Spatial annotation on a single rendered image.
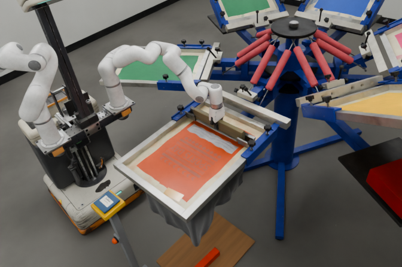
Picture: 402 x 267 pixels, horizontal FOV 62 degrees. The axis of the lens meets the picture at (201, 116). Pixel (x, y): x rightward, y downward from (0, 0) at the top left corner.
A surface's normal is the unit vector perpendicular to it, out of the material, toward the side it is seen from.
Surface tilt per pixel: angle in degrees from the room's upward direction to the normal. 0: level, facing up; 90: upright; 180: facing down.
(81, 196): 0
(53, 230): 0
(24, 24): 90
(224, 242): 0
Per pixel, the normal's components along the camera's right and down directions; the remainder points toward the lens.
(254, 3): 0.09, -0.35
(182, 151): -0.09, -0.77
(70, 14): 0.74, 0.37
